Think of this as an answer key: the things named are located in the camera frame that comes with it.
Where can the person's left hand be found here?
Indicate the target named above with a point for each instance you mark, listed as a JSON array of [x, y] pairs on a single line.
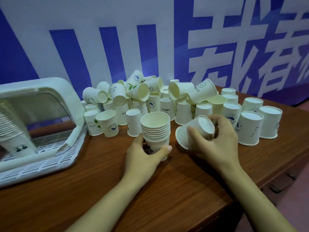
[[140, 166]]

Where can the person's right hand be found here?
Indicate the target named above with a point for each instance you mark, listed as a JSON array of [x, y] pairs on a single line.
[[224, 149]]

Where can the percent print white paper cup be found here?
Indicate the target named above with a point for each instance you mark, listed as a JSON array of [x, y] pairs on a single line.
[[159, 144]]

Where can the plain white paper cup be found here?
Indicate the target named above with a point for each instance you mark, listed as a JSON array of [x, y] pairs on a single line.
[[204, 126]]

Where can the pile of paper cups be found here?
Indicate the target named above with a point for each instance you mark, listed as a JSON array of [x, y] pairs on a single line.
[[248, 128]]

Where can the nested stack of paper cups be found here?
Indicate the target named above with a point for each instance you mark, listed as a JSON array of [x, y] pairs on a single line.
[[155, 123], [10, 120]]

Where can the panda print white paper cup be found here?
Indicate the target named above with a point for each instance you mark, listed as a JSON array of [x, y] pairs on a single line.
[[19, 146]]

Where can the white plastic storage box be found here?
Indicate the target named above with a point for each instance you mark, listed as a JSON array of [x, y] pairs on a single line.
[[48, 83]]

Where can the person's right forearm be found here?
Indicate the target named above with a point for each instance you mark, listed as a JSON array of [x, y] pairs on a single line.
[[258, 202]]

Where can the person's left forearm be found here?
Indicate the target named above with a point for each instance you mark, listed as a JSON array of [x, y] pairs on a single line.
[[106, 210]]

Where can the brown drawer cabinet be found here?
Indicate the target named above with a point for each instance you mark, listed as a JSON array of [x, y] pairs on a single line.
[[289, 190]]

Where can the brown wooden table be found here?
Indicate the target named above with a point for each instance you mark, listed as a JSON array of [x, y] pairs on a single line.
[[60, 195]]

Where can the white slotted drain tray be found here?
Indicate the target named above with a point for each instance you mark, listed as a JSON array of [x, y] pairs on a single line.
[[36, 169]]

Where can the blue white backdrop banner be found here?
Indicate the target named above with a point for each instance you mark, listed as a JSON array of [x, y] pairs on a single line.
[[24, 45]]

